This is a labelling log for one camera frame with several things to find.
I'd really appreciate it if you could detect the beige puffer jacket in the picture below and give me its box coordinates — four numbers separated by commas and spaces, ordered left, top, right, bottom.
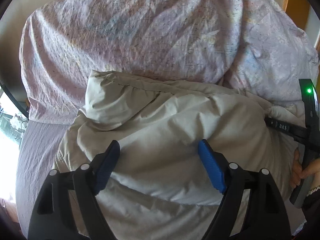
53, 71, 304, 239

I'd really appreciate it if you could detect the person's right hand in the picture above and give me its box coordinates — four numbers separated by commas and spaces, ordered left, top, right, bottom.
290, 149, 320, 194

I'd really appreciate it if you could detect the lavender bed sheet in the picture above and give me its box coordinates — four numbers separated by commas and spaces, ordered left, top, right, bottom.
16, 121, 69, 237

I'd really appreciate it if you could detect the window with blind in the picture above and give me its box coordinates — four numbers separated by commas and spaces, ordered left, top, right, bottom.
1, 88, 29, 152

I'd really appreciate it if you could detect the floral pink duvet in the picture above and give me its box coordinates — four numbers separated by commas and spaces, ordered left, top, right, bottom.
19, 0, 319, 124

